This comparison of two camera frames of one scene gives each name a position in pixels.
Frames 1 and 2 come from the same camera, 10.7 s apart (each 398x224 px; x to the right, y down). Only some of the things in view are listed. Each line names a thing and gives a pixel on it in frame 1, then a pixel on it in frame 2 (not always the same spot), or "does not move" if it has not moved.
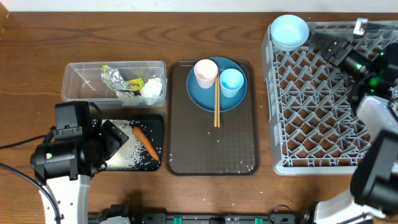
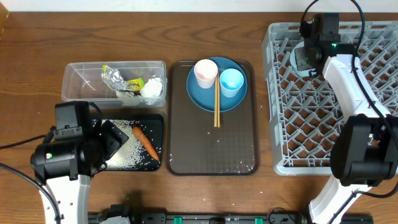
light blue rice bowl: x=288 y=32 to x=293 y=61
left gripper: x=113 y=144 does not move
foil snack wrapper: x=114 y=78 does not move
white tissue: x=151 y=91 does not move
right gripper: x=337 y=53 to x=302 y=65
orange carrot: x=142 y=136 does not move
